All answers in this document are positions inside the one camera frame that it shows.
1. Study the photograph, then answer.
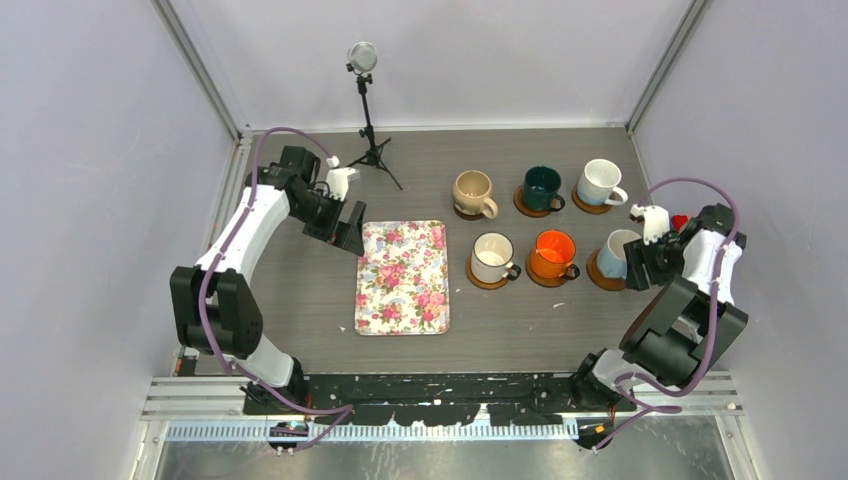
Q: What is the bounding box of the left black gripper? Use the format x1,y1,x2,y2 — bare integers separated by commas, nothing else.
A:
290,189,365,256

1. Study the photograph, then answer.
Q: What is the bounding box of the white light blue mug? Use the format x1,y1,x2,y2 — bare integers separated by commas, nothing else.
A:
596,229,641,280

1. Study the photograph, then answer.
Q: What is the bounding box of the floral serving tray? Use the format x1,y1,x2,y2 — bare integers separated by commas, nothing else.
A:
354,220,450,336

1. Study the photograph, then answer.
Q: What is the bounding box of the white mug blue base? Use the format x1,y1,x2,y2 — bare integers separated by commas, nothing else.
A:
577,158,629,206

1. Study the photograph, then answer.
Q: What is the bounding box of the orange mug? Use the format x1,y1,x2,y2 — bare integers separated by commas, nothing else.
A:
528,230,581,284

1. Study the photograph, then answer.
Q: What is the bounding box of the beige mug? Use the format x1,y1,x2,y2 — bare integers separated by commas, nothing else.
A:
452,170,499,219

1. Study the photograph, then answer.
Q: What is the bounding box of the dark green mug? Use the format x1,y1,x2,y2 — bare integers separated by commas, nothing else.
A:
521,166,565,213

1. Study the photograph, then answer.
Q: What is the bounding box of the white mug brown rim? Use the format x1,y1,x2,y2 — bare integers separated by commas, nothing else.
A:
471,232,522,285

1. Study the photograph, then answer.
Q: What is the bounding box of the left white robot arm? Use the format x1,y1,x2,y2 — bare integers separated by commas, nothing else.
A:
169,146,366,414

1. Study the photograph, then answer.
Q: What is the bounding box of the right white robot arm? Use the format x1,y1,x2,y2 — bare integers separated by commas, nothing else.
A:
570,203,748,411

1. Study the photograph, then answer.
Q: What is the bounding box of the dark brown wooden coaster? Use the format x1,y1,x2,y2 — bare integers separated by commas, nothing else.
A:
453,205,485,221

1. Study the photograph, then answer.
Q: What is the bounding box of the colourful toy block stack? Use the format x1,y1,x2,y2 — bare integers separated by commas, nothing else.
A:
670,214,689,232

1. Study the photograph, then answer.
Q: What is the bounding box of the microphone on black tripod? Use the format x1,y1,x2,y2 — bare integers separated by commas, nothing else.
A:
346,41,403,190

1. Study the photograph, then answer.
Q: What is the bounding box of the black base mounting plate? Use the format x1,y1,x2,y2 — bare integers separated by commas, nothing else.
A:
282,373,636,427

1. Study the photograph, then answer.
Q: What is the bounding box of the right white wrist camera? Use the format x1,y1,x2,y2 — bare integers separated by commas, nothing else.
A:
630,204,672,245

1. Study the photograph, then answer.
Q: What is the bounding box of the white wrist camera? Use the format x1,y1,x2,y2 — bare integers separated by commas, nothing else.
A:
630,204,672,245
325,156,360,201

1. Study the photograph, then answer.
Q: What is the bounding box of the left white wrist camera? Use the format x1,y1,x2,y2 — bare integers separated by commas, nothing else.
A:
325,156,360,201

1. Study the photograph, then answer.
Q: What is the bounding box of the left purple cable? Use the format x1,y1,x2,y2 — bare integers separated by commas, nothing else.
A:
197,127,354,453

